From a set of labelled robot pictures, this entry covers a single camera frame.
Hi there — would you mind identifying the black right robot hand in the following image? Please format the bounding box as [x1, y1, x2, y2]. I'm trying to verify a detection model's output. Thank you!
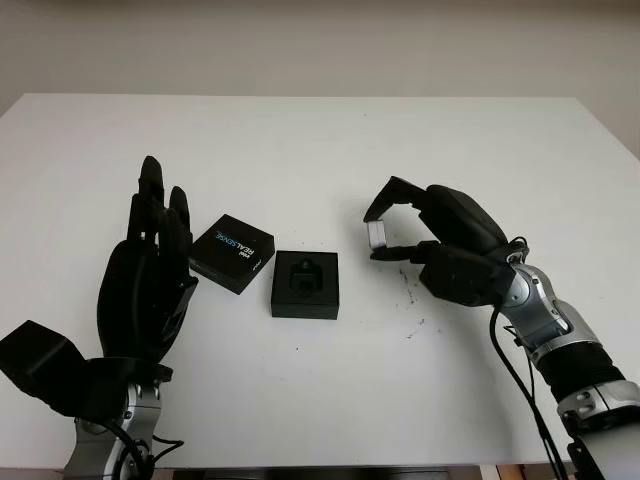
[362, 175, 517, 307]

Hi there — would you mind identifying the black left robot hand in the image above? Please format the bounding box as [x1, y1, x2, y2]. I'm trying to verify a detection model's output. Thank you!
[94, 155, 199, 362]

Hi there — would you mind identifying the small silver depth camera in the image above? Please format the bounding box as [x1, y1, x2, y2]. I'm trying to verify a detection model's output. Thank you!
[365, 219, 389, 252]

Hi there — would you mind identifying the black RealSense box lid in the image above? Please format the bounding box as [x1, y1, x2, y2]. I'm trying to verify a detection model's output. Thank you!
[188, 213, 278, 297]

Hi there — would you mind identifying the black box base with foam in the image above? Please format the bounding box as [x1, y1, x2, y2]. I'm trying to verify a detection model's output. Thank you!
[269, 250, 342, 322]

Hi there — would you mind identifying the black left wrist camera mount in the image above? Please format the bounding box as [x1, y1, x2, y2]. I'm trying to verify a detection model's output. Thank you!
[0, 319, 174, 419]

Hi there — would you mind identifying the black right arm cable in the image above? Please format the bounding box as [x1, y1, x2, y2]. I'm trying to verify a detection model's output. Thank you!
[489, 233, 572, 480]

